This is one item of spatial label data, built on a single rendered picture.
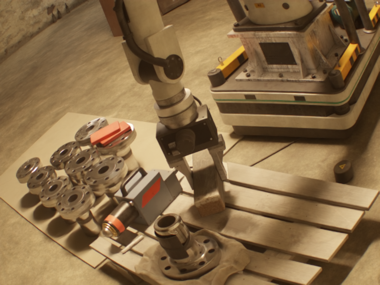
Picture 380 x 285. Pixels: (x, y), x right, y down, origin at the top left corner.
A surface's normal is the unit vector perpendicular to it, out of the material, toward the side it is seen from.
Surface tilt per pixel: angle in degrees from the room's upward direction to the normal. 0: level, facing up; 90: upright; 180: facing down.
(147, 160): 0
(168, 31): 90
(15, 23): 90
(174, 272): 0
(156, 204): 90
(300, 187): 0
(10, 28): 90
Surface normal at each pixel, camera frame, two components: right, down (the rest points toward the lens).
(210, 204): 0.03, 0.47
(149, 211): 0.76, 0.02
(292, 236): -0.36, -0.82
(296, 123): -0.56, 0.57
